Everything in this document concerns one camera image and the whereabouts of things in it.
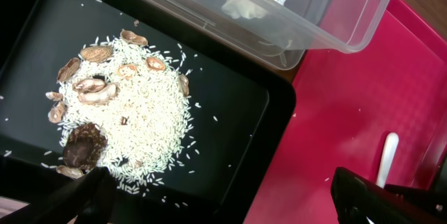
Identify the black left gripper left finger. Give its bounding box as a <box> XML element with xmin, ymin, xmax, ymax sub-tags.
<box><xmin>1</xmin><ymin>167</ymin><xmax>117</xmax><ymax>224</ymax></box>

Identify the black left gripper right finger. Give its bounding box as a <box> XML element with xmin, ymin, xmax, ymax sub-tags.
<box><xmin>330</xmin><ymin>167</ymin><xmax>446</xmax><ymax>224</ymax></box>

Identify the clear plastic waste bin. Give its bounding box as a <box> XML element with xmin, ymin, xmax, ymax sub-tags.
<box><xmin>145</xmin><ymin>0</ymin><xmax>390</xmax><ymax>70</ymax></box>

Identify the dark brown mushroom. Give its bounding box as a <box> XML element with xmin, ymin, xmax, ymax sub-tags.
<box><xmin>63</xmin><ymin>123</ymin><xmax>108</xmax><ymax>170</ymax></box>

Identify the white plastic spoon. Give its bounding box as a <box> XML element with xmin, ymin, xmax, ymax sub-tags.
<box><xmin>376</xmin><ymin>133</ymin><xmax>400</xmax><ymax>188</ymax></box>

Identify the red serving tray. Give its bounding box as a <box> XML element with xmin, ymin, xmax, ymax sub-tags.
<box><xmin>246</xmin><ymin>0</ymin><xmax>446</xmax><ymax>223</ymax></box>

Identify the spilled rice pile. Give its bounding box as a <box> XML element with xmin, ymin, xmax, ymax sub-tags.
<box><xmin>47</xmin><ymin>36</ymin><xmax>193</xmax><ymax>195</ymax></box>

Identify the black plastic tray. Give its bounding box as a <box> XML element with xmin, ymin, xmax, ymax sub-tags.
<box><xmin>1</xmin><ymin>0</ymin><xmax>295</xmax><ymax>223</ymax></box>

